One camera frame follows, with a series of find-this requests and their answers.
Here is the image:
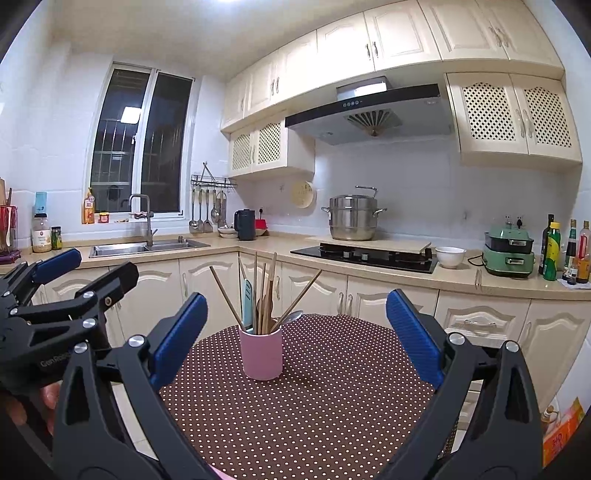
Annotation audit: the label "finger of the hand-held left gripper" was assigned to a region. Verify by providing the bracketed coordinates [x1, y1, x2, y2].
[0, 248, 83, 315]
[4, 262, 140, 365]

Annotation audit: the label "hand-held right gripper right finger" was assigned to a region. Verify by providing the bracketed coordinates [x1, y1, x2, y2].
[385, 289, 543, 480]

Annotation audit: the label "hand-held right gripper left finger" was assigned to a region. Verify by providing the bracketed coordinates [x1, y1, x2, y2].
[52, 292, 222, 480]

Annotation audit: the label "light blue sheathed knife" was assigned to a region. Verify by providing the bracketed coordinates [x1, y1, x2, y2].
[243, 278, 256, 334]

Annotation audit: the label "pink utensil holder cup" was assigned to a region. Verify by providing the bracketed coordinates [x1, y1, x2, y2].
[238, 320, 284, 381]

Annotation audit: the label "pile of wooden chopsticks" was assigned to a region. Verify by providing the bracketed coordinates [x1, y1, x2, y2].
[209, 252, 279, 334]

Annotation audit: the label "wooden chopstick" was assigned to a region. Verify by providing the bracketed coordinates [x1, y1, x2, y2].
[270, 270, 323, 333]

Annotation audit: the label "person's left hand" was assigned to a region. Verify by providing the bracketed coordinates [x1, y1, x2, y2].
[4, 382, 63, 437]

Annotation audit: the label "white label glass jar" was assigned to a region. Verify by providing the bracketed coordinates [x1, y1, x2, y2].
[31, 213, 53, 254]

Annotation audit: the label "stainless steel sink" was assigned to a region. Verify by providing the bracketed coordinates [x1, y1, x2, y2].
[89, 239, 211, 258]

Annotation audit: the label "red chopstick holder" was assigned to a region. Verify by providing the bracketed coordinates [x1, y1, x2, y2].
[0, 177, 22, 264]

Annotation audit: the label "metal sink faucet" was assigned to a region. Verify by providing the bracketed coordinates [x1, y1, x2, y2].
[128, 193, 158, 248]

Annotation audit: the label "white bowl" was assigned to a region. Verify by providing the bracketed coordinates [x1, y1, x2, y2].
[435, 246, 467, 269]

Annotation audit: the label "black gas stove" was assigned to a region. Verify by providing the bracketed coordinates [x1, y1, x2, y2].
[290, 244, 439, 275]

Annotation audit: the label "brown polka dot tablecloth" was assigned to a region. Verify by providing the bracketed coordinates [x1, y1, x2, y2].
[159, 313, 458, 480]

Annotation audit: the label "green multi cooker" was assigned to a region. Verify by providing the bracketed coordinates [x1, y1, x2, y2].
[483, 216, 537, 278]

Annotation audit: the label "beige kitchen countertop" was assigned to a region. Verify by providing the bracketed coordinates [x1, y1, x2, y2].
[0, 234, 591, 301]

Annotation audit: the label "black electric kettle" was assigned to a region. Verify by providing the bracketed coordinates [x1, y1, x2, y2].
[233, 209, 257, 242]

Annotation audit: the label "stainless steel steamer pot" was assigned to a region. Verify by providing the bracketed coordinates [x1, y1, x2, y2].
[321, 185, 388, 242]

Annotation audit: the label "kitchen window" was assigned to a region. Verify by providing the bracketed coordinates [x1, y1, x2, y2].
[89, 62, 195, 218]

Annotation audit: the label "green bottle yellow cap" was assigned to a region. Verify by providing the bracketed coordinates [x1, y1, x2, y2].
[543, 221, 562, 282]

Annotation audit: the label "dark oil bottle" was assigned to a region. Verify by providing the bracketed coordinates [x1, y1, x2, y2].
[538, 213, 555, 276]

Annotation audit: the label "round bamboo trivet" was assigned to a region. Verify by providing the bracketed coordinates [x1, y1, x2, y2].
[290, 179, 317, 209]

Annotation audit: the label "dark sauce bottle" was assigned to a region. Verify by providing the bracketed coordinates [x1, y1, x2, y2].
[564, 219, 578, 282]

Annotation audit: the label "orange cardboard box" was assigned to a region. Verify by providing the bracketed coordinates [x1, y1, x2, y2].
[542, 396, 587, 468]

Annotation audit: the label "red label sauce bottle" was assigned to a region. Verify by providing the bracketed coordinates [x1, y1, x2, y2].
[577, 220, 591, 284]

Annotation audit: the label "small lattice door cabinet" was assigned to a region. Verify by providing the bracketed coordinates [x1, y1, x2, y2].
[228, 117, 317, 179]

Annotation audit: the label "black range hood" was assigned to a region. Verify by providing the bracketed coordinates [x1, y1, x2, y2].
[284, 76, 454, 147]

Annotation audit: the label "large lattice door cabinet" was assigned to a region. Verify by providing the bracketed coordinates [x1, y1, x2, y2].
[445, 71, 583, 174]

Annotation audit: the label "wall utensil rack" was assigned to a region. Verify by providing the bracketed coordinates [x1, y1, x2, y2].
[190, 161, 239, 190]

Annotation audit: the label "cream upper wall cabinets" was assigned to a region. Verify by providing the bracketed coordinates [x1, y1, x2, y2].
[220, 0, 567, 135]

